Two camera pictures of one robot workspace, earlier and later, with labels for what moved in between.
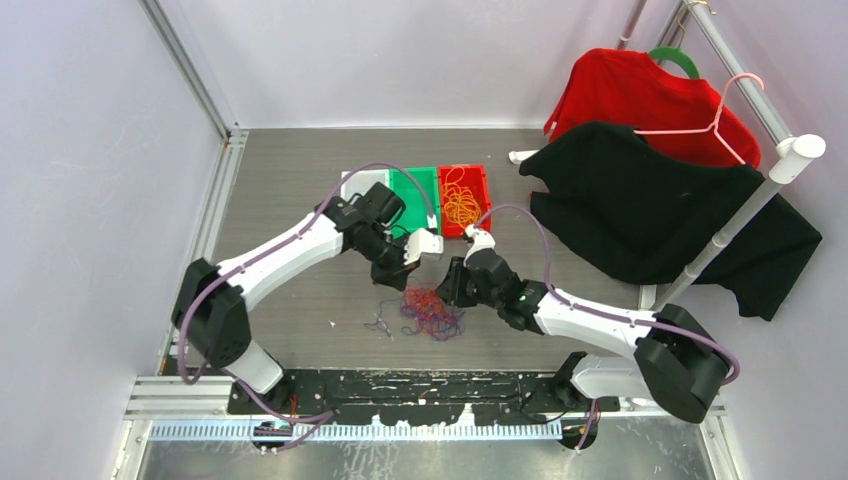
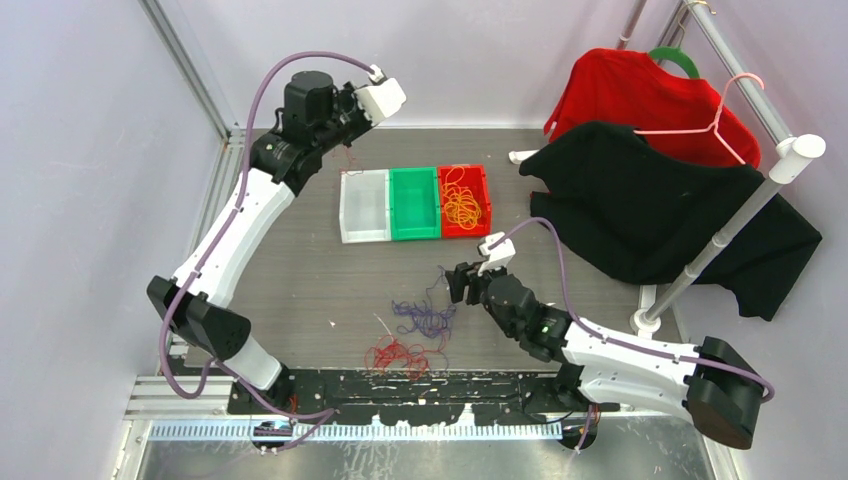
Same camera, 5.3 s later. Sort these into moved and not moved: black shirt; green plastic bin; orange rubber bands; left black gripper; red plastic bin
Moved: left black gripper
Not moved: orange rubber bands; red plastic bin; green plastic bin; black shirt
